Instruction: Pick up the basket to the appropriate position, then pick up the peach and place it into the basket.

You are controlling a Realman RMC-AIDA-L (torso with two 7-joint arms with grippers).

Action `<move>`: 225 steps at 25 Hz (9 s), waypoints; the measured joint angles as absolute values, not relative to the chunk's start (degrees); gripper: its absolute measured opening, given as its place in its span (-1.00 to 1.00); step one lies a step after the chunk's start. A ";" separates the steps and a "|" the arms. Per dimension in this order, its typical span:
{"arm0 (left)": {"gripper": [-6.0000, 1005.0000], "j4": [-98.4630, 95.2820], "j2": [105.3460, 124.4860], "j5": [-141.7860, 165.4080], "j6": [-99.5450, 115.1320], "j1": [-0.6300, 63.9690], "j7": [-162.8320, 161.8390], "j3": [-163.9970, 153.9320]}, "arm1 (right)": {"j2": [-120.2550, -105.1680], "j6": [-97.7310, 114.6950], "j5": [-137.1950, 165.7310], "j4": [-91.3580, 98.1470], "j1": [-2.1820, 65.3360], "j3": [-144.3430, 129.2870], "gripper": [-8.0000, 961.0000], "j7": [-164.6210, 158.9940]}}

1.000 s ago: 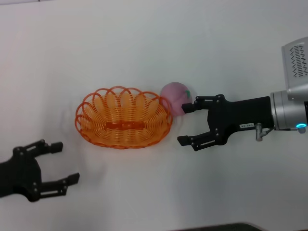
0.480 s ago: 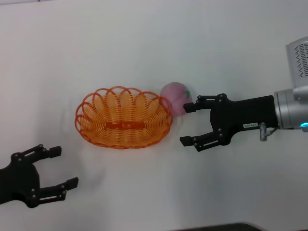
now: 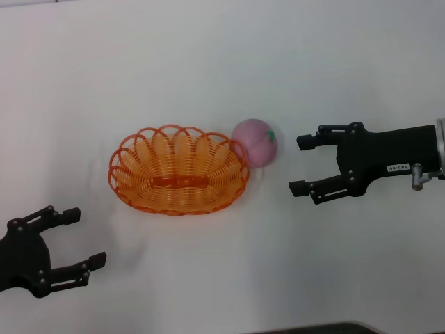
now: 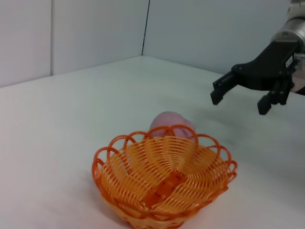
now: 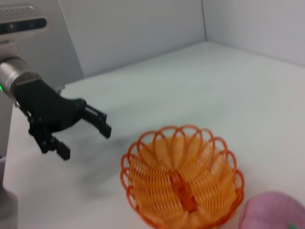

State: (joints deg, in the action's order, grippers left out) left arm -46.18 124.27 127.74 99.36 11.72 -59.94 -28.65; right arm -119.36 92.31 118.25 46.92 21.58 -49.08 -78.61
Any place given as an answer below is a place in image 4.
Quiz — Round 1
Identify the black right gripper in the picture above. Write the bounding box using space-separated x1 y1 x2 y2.
210 41 300 115

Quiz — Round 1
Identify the orange plastic woven basket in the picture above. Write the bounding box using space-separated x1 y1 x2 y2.
91 130 238 229

